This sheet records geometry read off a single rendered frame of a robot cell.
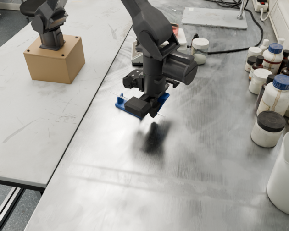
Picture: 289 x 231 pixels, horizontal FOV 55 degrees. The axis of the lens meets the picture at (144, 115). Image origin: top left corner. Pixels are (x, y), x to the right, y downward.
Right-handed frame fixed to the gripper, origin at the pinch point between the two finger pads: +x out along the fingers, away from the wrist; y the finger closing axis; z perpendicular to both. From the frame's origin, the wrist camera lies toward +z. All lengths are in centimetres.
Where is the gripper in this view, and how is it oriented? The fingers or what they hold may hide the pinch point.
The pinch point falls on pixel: (153, 107)
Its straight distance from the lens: 76.4
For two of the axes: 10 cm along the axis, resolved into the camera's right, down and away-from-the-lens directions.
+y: -5.8, 5.4, -6.1
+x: 0.0, 7.5, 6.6
